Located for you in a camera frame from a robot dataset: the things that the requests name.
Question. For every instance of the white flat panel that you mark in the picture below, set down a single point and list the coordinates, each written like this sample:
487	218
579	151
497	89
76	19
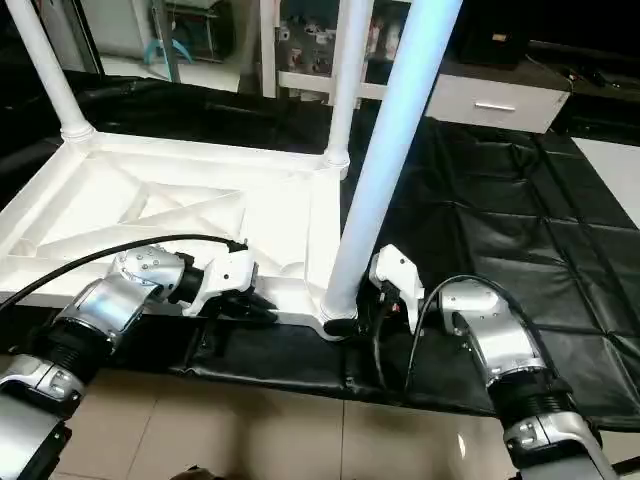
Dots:
620	170

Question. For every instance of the white glass door cabinet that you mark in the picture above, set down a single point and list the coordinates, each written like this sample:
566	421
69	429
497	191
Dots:
300	50

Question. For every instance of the white plastic table top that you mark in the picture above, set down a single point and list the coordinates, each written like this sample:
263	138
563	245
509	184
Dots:
200	170

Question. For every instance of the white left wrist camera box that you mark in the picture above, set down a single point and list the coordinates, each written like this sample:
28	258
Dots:
225	275

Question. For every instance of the black work mat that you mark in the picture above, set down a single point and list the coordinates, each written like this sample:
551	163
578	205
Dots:
520	230

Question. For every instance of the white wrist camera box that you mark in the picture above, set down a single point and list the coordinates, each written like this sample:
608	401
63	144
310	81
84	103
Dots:
398	270
225	275

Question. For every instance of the white drawer unit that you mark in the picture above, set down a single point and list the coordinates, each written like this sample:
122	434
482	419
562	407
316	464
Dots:
495	103

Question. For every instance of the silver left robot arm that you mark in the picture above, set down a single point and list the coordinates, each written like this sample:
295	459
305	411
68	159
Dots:
110	300

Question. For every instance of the storage rack with items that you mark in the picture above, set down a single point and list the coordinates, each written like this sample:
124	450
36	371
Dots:
185	30

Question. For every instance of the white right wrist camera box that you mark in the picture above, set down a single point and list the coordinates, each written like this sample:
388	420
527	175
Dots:
398	270

